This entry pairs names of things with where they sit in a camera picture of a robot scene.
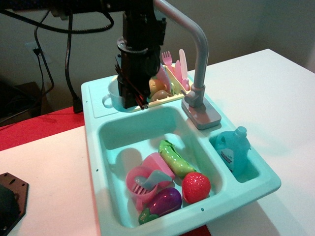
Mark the yellow plastic dish rack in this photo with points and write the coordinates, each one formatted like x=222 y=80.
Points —
x=175 y=96

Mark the red cloth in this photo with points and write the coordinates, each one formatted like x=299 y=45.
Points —
x=39 y=127

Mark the pink toy plate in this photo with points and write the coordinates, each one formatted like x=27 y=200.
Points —
x=163 y=77

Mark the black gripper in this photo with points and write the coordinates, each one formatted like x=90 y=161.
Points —
x=135 y=68

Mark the pink toy mug upright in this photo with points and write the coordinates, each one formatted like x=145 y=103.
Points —
x=140 y=200

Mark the translucent blue toy cup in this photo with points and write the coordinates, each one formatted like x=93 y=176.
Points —
x=113 y=99

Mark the blue toy detergent bottle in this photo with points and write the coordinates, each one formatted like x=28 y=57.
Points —
x=233 y=147

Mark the pink toy knife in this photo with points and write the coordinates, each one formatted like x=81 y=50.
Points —
x=183 y=64

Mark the blue toy spoon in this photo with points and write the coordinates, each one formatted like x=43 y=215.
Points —
x=152 y=180

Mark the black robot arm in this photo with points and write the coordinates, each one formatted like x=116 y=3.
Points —
x=143 y=35

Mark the toy potato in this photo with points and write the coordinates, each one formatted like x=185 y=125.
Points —
x=155 y=86

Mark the pink fork in mug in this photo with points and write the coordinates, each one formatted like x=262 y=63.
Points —
x=139 y=190

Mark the black mount plate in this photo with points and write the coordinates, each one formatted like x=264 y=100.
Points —
x=13 y=201

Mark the brown toy food piece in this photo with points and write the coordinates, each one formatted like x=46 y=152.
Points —
x=159 y=95

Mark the dark box in background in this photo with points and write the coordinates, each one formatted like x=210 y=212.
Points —
x=21 y=102

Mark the pink toy fork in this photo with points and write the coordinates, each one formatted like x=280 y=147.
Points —
x=167 y=59

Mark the grey toy faucet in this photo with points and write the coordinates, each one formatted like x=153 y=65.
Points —
x=200 y=111

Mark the green toy pea pod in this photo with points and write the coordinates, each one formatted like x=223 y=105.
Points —
x=174 y=160

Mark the purple toy eggplant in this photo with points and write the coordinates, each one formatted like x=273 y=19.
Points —
x=166 y=201

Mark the pink toy cup lying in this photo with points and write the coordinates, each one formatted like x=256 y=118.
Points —
x=154 y=161

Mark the red toy strawberry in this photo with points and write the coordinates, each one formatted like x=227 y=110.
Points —
x=195 y=187

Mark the teal plastic toy sink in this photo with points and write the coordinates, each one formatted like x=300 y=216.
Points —
x=119 y=141

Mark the white wall outlet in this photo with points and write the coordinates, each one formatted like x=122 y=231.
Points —
x=33 y=49

